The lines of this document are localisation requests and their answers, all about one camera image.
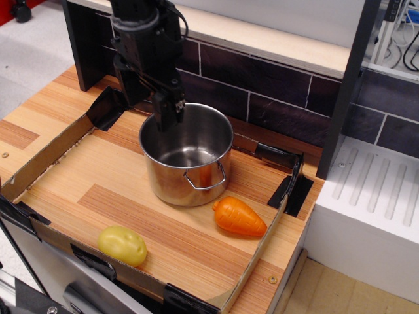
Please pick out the dark right shelf post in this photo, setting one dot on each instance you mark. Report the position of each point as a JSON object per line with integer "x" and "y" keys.
{"x": 361, "y": 54}

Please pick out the white ribbed drainboard sink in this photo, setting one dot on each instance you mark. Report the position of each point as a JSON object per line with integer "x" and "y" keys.
{"x": 365, "y": 220}

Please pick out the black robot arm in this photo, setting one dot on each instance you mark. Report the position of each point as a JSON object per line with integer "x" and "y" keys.
{"x": 148, "y": 11}

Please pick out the light wooden shelf board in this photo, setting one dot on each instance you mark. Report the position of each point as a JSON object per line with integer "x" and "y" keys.
{"x": 325, "y": 59}

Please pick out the stainless steel pot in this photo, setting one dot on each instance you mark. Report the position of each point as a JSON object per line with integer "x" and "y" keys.
{"x": 189, "y": 164}

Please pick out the orange plastic carrot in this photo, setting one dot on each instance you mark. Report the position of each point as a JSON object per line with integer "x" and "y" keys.
{"x": 233, "y": 215}

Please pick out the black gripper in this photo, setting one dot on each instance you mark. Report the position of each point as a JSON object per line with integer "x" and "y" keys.
{"x": 145, "y": 64}

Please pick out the cardboard fence with black tape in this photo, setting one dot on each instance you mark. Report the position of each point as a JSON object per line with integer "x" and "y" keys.
{"x": 72, "y": 166}

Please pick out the yellow plastic potato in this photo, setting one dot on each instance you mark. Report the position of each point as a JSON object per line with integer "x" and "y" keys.
{"x": 123, "y": 244}

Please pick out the black caster wheel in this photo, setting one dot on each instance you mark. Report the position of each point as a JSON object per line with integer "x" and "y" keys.
{"x": 20, "y": 11}

